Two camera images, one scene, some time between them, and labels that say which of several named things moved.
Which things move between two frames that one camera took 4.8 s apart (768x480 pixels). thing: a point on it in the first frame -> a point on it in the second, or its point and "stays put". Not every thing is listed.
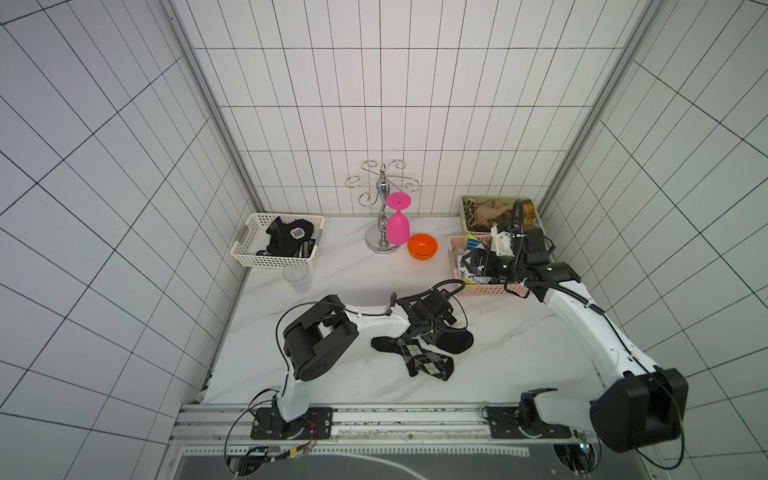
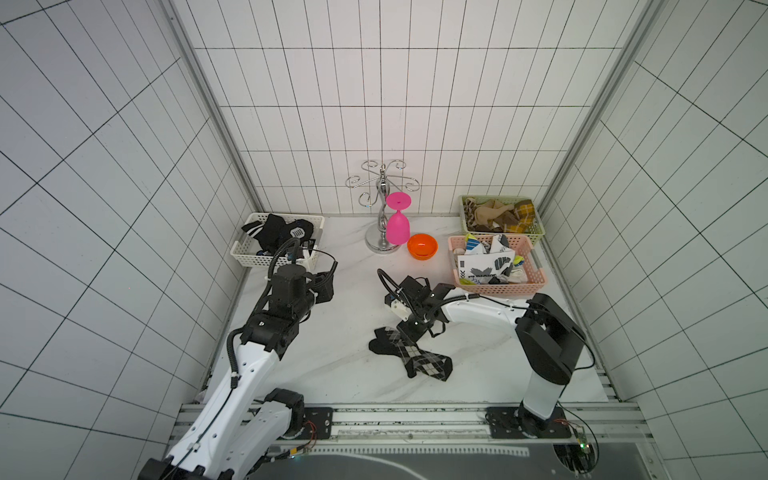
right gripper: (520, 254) -> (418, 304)
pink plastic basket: (455, 244) stays put
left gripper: (430, 338) -> (324, 286)
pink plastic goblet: (398, 228) stays put
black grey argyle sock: (416, 357) stays put
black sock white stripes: (455, 341) -> (271, 234)
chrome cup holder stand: (383, 180) stays put
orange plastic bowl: (422, 247) stays put
